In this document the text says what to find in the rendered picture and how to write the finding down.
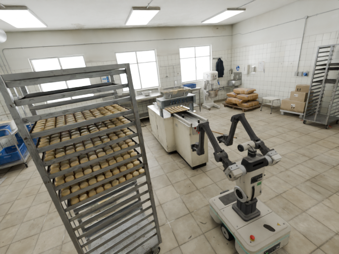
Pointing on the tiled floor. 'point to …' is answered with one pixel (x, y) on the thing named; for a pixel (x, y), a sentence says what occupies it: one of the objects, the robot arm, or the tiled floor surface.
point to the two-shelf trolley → (16, 148)
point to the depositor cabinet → (163, 128)
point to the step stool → (272, 102)
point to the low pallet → (242, 107)
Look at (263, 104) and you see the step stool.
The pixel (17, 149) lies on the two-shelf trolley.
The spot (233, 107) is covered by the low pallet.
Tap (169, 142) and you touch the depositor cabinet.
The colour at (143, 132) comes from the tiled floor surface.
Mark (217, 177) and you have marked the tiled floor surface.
